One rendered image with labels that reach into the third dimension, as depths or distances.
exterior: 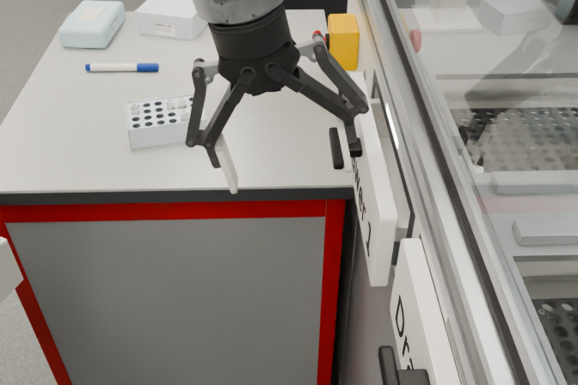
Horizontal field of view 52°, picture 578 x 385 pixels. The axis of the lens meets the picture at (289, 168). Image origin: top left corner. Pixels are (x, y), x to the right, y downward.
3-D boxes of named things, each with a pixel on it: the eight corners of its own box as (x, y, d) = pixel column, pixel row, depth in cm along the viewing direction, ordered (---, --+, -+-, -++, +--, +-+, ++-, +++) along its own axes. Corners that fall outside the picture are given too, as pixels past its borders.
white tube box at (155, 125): (131, 149, 95) (126, 130, 93) (129, 120, 101) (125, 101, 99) (208, 138, 97) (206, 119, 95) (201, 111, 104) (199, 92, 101)
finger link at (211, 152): (210, 132, 65) (184, 137, 65) (223, 167, 68) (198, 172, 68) (211, 124, 66) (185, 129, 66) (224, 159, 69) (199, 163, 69)
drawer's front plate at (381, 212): (371, 289, 66) (380, 216, 59) (344, 135, 88) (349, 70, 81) (386, 289, 66) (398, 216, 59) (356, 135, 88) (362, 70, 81)
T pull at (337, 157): (333, 172, 69) (334, 162, 68) (328, 134, 75) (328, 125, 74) (364, 171, 69) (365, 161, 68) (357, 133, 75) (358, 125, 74)
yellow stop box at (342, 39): (326, 72, 98) (328, 32, 94) (322, 51, 104) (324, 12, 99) (357, 71, 98) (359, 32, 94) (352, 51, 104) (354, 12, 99)
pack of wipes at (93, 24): (106, 51, 121) (101, 30, 118) (60, 49, 121) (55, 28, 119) (127, 18, 132) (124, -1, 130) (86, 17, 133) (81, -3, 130)
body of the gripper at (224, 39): (197, 33, 54) (225, 116, 60) (288, 14, 53) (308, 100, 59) (204, 0, 60) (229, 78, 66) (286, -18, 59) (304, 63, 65)
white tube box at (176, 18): (138, 34, 126) (133, 11, 123) (155, 17, 133) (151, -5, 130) (193, 41, 124) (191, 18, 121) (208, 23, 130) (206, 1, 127)
